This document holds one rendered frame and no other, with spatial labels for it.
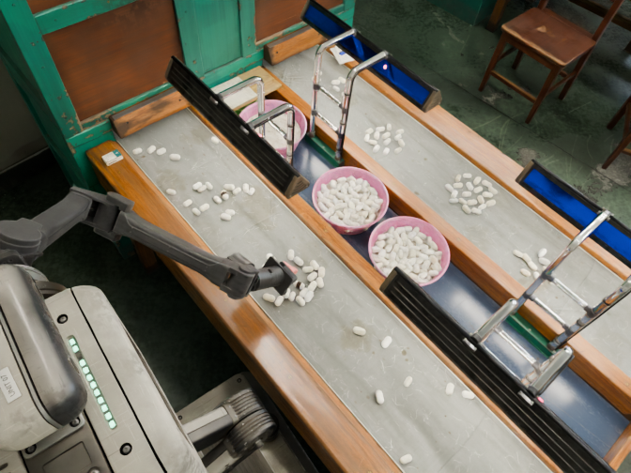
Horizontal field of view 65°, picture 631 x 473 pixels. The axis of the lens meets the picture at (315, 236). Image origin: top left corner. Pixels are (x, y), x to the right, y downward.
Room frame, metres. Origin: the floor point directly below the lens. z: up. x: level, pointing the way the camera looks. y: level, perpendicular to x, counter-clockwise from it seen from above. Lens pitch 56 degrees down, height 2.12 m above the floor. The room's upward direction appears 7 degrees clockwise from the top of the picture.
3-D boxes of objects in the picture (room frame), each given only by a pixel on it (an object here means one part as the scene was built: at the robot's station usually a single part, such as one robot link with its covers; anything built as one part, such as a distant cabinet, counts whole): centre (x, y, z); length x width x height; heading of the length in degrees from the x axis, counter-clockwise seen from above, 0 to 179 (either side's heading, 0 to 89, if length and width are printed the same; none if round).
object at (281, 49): (1.82, 0.18, 0.83); 0.30 x 0.06 x 0.07; 137
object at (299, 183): (1.06, 0.28, 1.08); 0.62 x 0.08 x 0.07; 47
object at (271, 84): (1.54, 0.37, 0.77); 0.33 x 0.15 x 0.01; 137
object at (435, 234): (0.89, -0.31, 0.72); 0.27 x 0.27 x 0.10
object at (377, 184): (1.08, -0.10, 0.72); 0.27 x 0.27 x 0.10
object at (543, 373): (0.45, -0.48, 0.90); 0.20 x 0.19 x 0.45; 47
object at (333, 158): (1.41, -0.05, 0.90); 0.20 x 0.19 x 0.45; 47
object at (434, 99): (1.47, -0.10, 1.08); 0.62 x 0.08 x 0.07; 47
